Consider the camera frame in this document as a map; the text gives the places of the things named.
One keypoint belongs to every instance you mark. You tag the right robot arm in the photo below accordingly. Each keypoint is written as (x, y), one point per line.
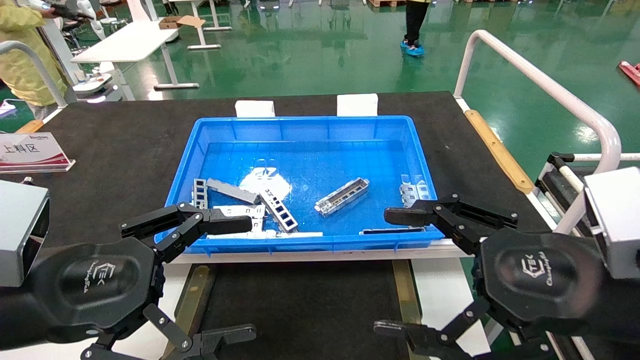
(622, 320)

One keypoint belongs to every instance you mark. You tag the long wooden edge strip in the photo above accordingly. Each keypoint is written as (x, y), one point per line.
(497, 150)

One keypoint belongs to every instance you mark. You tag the short wooden edge strip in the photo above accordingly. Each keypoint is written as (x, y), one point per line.
(30, 127)

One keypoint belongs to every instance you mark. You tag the black cart with white rods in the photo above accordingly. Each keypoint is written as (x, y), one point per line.
(560, 187)

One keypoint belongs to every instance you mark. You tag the person in yellow jacket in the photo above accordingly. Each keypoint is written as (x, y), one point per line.
(20, 60)

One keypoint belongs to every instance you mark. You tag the silver slotted metal channel part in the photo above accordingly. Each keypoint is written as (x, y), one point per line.
(342, 196)

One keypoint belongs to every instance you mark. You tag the dark thin metal bar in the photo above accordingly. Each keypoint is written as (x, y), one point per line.
(390, 231)

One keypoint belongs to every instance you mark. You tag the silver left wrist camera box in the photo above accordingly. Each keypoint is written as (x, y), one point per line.
(20, 230)

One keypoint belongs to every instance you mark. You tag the red floor object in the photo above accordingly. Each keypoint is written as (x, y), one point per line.
(631, 72)

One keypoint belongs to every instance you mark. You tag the open cardboard box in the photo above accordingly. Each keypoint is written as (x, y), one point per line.
(175, 21)

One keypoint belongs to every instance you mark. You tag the white power strip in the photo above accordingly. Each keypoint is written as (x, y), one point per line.
(6, 107)

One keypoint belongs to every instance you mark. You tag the gray windowed metal frame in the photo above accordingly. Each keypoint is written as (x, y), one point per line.
(200, 192)

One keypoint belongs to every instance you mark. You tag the white perforated metal plate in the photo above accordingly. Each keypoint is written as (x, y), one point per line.
(257, 226)
(255, 210)

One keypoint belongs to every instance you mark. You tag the small white tube railing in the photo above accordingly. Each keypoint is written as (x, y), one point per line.
(35, 65)

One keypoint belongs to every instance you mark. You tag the plain gray metal bar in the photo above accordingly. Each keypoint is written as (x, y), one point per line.
(232, 190)

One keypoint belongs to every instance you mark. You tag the blue plastic bin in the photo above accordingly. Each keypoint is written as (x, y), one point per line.
(320, 165)

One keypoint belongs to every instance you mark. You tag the long thin white metal strip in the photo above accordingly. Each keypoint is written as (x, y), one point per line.
(290, 234)

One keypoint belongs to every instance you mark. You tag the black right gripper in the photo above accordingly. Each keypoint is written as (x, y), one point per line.
(540, 280)

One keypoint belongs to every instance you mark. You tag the ribbed silver metal bracket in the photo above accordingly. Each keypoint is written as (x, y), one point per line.
(415, 190)

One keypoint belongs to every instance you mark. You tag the large white tube railing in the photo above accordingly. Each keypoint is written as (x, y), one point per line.
(545, 85)

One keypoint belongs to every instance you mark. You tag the white foam block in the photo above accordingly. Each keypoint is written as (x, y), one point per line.
(255, 108)
(357, 105)

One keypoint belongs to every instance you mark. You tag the white desk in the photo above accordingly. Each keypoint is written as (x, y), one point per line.
(130, 42)

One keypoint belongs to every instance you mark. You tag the person in black trousers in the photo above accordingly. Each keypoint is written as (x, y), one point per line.
(415, 20)

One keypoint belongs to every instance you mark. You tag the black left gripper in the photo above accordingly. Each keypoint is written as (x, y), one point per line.
(100, 285)

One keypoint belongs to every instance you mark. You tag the white table frame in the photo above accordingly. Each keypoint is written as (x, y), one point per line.
(202, 35)

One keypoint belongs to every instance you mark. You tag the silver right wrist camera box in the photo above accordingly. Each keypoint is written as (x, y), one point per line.
(617, 220)

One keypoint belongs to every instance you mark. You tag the red white sign card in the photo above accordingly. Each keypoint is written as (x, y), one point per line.
(30, 152)

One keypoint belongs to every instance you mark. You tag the metal frame with square windows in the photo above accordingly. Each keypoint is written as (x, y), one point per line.
(280, 210)

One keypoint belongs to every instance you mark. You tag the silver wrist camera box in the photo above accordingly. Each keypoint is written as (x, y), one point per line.
(20, 230)
(617, 220)

